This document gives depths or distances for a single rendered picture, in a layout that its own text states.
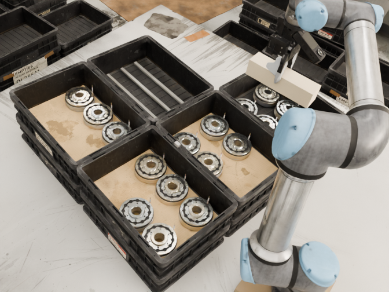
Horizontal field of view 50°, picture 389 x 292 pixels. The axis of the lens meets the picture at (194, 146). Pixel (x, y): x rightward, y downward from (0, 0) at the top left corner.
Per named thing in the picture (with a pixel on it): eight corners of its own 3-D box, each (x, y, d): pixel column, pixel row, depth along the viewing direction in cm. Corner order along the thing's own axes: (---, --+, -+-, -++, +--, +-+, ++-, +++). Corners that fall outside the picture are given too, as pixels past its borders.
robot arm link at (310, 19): (346, 11, 103) (340, -11, 111) (301, 4, 103) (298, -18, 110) (334, 38, 109) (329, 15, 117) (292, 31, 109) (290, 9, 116)
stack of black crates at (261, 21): (297, 48, 314) (312, 8, 289) (278, 66, 297) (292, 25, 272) (253, 25, 327) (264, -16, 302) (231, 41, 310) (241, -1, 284)
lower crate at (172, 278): (226, 241, 139) (233, 223, 130) (156, 300, 124) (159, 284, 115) (150, 165, 156) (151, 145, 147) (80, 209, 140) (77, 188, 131)
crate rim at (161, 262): (238, 208, 124) (240, 204, 122) (161, 270, 108) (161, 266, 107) (153, 128, 140) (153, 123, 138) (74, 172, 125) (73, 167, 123)
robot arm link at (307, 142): (288, 298, 114) (363, 135, 82) (234, 290, 114) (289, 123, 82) (283, 262, 124) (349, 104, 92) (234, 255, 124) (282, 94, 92)
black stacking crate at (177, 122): (290, 177, 146) (300, 156, 138) (232, 224, 131) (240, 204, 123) (211, 112, 163) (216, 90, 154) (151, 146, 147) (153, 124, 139)
